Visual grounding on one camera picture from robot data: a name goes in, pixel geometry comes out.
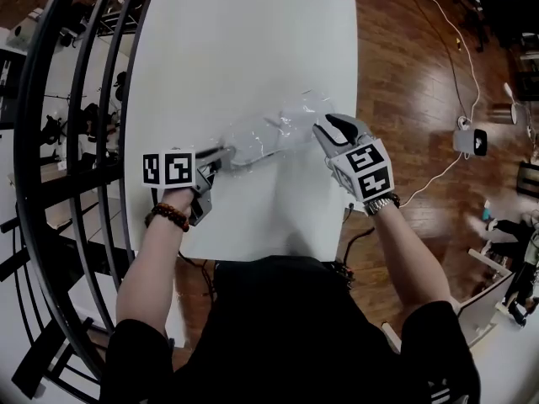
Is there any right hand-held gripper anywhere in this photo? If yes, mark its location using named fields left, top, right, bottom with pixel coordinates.
left=312, top=113, right=396, bottom=204

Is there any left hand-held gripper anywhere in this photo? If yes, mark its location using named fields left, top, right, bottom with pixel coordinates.
left=141, top=143, right=237, bottom=227

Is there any clear plastic bag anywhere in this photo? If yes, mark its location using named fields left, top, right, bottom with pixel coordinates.
left=256, top=90, right=340, bottom=155

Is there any person's left forearm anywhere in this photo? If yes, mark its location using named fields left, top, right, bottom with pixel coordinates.
left=115, top=187, right=197, bottom=332

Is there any person's right forearm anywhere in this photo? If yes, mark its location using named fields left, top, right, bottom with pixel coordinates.
left=370, top=202, right=458, bottom=326

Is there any silver metal wristwatch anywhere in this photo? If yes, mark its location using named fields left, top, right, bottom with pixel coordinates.
left=363, top=194, right=401, bottom=217

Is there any black exercise machine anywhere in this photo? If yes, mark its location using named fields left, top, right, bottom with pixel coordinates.
left=79, top=72, right=127, bottom=163
left=40, top=93, right=85, bottom=163

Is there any white box floor device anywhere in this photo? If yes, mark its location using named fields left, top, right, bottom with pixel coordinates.
left=452, top=126, right=490, bottom=158

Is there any person's black shirt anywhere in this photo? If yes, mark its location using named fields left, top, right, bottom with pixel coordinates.
left=99, top=254, right=482, bottom=404

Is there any black metal railing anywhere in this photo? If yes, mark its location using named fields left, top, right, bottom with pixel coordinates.
left=0, top=0, right=178, bottom=404

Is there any black office chair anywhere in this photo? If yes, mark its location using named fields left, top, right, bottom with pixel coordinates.
left=478, top=0, right=539, bottom=52

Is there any white side table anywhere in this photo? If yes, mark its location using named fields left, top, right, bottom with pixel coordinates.
left=456, top=248, right=517, bottom=348

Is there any grey bin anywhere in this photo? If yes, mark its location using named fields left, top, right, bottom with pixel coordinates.
left=3, top=19, right=41, bottom=52

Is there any brown bead bracelet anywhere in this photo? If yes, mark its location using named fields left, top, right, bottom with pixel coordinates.
left=145, top=203, right=191, bottom=233

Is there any red black cable bundle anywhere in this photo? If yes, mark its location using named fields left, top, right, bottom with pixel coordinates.
left=334, top=202, right=376, bottom=290

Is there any black floor cable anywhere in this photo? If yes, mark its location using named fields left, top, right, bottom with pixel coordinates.
left=403, top=0, right=464, bottom=121

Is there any white floor cable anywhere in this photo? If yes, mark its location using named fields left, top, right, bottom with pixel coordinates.
left=398, top=0, right=482, bottom=208

